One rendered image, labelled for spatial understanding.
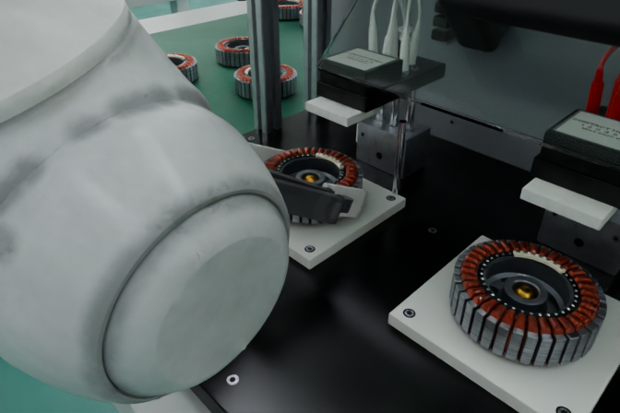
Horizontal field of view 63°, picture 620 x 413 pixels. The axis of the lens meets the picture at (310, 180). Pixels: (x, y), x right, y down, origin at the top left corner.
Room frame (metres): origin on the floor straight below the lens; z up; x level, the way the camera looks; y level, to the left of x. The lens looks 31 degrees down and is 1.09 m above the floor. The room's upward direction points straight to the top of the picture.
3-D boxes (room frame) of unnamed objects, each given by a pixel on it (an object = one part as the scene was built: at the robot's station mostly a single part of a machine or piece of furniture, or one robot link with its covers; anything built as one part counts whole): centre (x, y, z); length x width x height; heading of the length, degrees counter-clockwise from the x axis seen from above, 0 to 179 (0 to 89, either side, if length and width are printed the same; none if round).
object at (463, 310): (0.30, -0.17, 0.80); 0.11 x 0.11 x 0.04
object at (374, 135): (0.57, -0.10, 0.80); 0.08 x 0.05 x 0.06; 45
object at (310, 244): (0.47, 0.00, 0.78); 0.15 x 0.15 x 0.01; 45
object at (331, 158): (0.47, 0.00, 0.80); 0.11 x 0.11 x 0.04
